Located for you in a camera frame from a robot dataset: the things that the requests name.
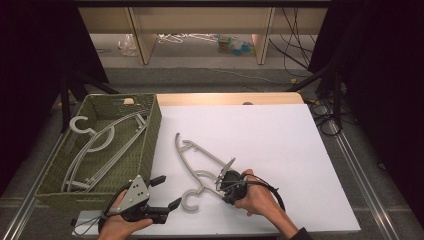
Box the metal floor rail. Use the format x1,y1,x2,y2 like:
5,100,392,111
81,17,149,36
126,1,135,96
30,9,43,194
0,133,66,240
328,119,403,240

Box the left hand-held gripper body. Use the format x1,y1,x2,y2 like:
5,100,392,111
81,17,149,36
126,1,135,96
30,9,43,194
99,174,157,224

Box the grey left gripper cable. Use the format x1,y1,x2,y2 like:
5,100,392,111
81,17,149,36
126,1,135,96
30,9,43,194
72,212,110,236

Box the person's right hand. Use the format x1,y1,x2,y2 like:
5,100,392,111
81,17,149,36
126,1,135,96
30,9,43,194
234,168,285,218

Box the white table mat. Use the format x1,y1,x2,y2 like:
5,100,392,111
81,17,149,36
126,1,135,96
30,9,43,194
71,103,362,237

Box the pile of colourful toys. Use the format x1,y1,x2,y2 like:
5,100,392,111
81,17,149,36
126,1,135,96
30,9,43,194
216,34,256,57

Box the light wooden shelf unit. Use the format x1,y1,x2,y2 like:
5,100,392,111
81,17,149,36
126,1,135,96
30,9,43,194
77,6,329,67

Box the black metal stand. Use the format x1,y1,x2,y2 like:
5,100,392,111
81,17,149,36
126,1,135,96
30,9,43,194
58,64,119,134
286,63,346,131

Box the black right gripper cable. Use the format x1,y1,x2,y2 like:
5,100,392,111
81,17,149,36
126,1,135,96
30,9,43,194
221,173,287,213

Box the coiled black floor cables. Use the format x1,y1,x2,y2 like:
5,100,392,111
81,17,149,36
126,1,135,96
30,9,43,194
308,98,354,138

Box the white wire hangers on floor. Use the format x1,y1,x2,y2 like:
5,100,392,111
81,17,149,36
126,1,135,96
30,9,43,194
157,32,221,45

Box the clear plastic bag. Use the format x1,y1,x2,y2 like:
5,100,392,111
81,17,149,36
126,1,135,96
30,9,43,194
117,33,138,58

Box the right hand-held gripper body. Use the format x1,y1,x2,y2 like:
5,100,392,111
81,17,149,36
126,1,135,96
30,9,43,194
214,157,250,206

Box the grey plastic clothes hanger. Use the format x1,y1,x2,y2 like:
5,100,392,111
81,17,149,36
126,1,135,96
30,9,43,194
60,110,151,194
174,132,235,213

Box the green woven basket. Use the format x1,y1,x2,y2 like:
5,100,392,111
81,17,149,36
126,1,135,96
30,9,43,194
34,93,163,212

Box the person's left hand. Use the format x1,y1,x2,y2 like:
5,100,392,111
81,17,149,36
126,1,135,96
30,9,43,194
97,189,154,240

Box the black curtain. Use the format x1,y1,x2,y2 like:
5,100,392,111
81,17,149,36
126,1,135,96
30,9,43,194
0,0,109,198
308,0,424,231

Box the hanging black cables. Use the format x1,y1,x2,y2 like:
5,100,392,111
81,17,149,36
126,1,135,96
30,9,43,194
268,7,318,71

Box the white floor cable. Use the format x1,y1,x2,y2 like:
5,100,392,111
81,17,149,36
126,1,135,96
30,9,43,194
208,67,288,86

